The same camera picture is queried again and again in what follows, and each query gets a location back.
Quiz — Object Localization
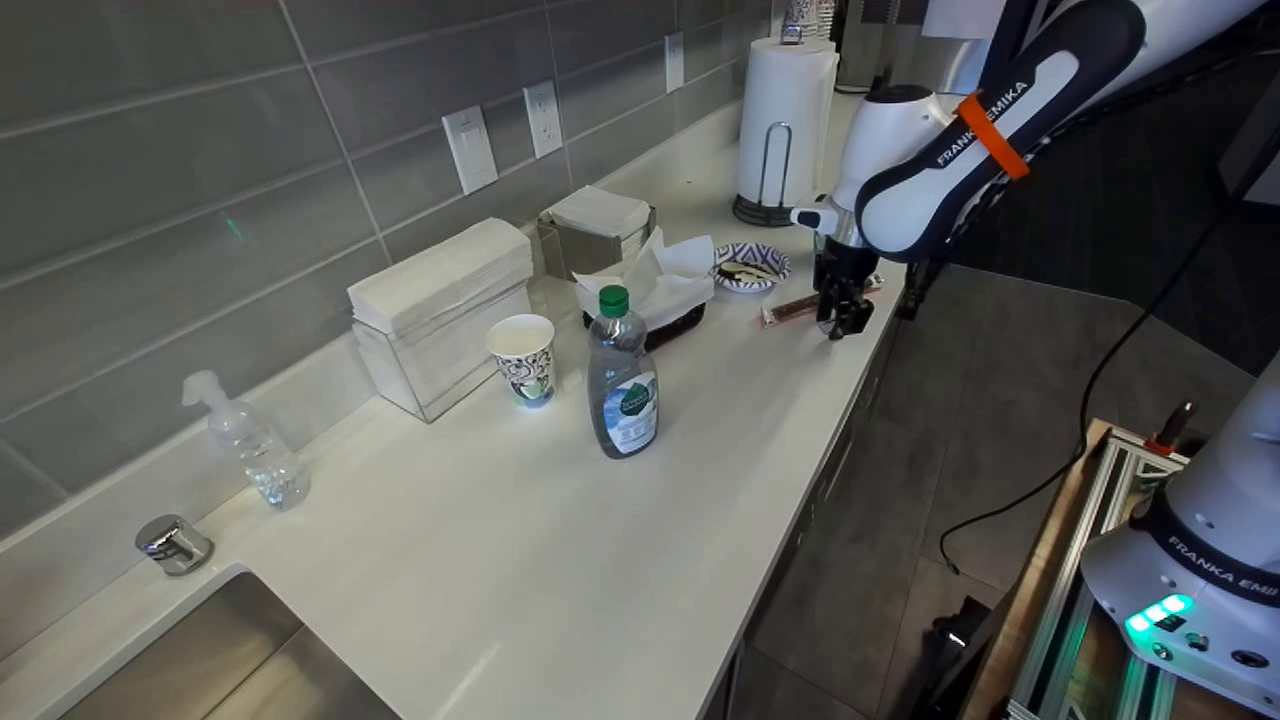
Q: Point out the white paper towel roll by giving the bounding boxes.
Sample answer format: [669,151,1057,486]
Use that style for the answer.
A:
[736,36,843,215]

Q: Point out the black wire towel holder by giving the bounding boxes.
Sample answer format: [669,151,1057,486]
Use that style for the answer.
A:
[728,114,818,231]

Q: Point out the orange tape band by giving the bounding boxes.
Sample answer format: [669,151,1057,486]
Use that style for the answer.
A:
[950,92,1037,182]

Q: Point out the white napkin dispenser box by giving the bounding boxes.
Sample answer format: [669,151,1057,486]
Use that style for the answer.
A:
[344,215,535,429]

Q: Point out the steel sink basin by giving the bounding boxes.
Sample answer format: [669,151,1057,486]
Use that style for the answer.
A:
[51,562,405,720]

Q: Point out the small red black tool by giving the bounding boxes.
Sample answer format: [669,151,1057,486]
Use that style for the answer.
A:
[1156,396,1200,452]

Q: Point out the wooden robot stand frame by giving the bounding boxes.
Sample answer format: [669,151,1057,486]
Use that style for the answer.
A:
[957,416,1192,720]

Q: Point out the metal counter fitting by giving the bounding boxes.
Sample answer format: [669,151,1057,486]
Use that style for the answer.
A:
[131,513,220,578]

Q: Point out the thick black cable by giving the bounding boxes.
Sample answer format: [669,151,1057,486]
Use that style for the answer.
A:
[935,182,1253,578]

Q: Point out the grey napkin holder box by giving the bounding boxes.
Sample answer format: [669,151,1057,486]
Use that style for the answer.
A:
[535,179,659,279]

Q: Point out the dish soap bottle green cap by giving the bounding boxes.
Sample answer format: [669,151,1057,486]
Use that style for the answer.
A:
[584,279,665,462]

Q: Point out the patterned paper cup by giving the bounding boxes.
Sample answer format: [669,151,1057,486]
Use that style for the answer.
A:
[485,313,559,413]

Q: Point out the small patterned bowl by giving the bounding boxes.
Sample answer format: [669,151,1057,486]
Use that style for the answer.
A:
[712,239,790,299]

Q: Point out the clear spray bottle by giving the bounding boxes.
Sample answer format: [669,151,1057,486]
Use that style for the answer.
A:
[178,367,310,514]

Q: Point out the white wall outlet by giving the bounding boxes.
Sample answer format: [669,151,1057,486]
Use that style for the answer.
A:
[519,79,569,160]
[440,103,499,194]
[659,30,692,95]

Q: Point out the white napkins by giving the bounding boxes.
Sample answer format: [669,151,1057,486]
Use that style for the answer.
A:
[571,231,719,332]

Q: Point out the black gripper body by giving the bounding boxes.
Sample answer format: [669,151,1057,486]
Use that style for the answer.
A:
[811,237,884,313]

